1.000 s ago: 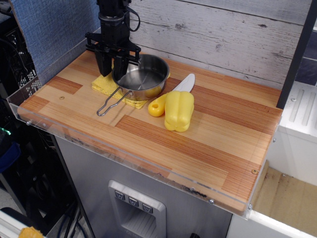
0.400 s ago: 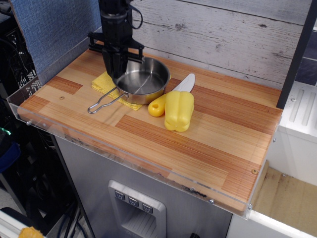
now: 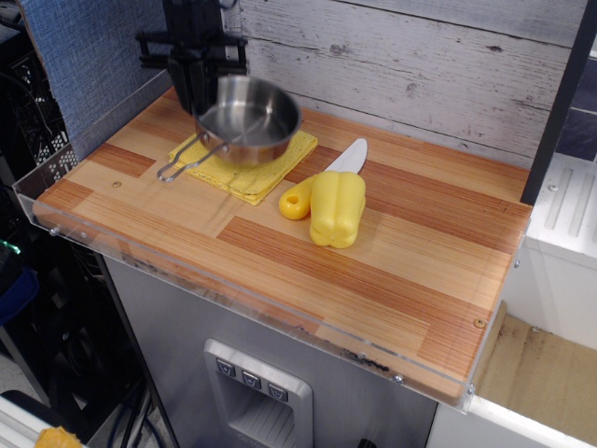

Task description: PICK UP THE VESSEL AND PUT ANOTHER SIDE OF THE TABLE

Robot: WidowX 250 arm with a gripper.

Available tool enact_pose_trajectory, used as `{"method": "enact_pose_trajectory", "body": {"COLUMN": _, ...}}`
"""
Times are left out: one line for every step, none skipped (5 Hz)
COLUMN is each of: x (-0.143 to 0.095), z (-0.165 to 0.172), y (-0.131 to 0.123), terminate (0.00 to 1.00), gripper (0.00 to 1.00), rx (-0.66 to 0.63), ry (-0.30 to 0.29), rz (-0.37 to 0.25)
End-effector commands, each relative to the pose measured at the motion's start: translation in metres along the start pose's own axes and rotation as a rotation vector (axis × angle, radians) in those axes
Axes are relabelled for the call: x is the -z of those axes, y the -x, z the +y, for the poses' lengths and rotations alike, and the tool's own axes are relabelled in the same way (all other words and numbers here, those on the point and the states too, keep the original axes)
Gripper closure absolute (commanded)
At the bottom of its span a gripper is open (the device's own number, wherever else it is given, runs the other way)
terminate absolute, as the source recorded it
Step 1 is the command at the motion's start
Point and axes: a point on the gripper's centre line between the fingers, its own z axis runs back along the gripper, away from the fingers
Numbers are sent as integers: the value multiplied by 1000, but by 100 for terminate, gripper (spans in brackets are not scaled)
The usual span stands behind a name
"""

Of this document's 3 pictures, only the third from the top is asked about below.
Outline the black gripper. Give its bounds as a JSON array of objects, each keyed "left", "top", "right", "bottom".
[{"left": 135, "top": 1, "right": 247, "bottom": 115}]

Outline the stainless steel pan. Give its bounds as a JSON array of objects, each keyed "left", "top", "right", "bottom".
[{"left": 157, "top": 75, "right": 302, "bottom": 183}]

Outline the yellow folded cloth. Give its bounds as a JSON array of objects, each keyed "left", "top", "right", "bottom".
[{"left": 184, "top": 131, "right": 319, "bottom": 205}]

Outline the blue fabric panel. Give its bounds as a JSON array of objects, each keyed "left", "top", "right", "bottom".
[{"left": 18, "top": 1, "right": 172, "bottom": 160}]

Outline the yellow plastic bell pepper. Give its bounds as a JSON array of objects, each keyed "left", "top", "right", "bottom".
[{"left": 310, "top": 175, "right": 366, "bottom": 248}]

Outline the clear acrylic table guard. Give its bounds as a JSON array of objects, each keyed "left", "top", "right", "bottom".
[{"left": 11, "top": 49, "right": 526, "bottom": 416}]

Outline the silver toy fridge dispenser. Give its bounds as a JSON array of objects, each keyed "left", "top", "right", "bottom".
[{"left": 203, "top": 339, "right": 314, "bottom": 447}]

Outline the yellow object bottom left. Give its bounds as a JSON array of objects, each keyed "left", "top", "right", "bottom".
[{"left": 34, "top": 427, "right": 83, "bottom": 448}]

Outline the white toy sink unit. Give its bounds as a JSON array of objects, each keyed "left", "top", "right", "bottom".
[{"left": 468, "top": 153, "right": 597, "bottom": 448}]

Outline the white knife yellow handle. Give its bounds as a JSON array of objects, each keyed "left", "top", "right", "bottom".
[{"left": 278, "top": 138, "right": 368, "bottom": 220}]

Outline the black right vertical post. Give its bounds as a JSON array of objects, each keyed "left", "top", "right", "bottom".
[{"left": 520, "top": 0, "right": 596, "bottom": 205}]

